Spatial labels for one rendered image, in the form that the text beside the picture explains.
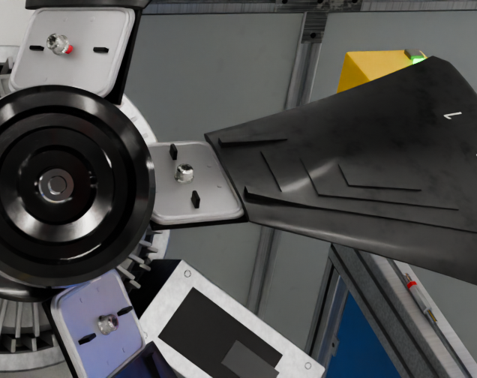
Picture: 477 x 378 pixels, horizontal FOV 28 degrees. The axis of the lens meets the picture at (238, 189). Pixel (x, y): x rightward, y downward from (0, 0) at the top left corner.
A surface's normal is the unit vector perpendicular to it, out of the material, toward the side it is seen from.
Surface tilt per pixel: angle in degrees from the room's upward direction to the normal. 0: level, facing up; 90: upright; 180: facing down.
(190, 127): 90
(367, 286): 90
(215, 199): 0
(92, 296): 54
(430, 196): 15
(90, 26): 48
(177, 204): 0
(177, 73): 90
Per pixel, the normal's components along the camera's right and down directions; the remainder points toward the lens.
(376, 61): 0.14, -0.80
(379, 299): -0.94, 0.07
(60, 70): -0.47, -0.33
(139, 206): 0.08, -0.14
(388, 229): 0.29, -0.62
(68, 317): 0.87, -0.33
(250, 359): 0.32, -0.07
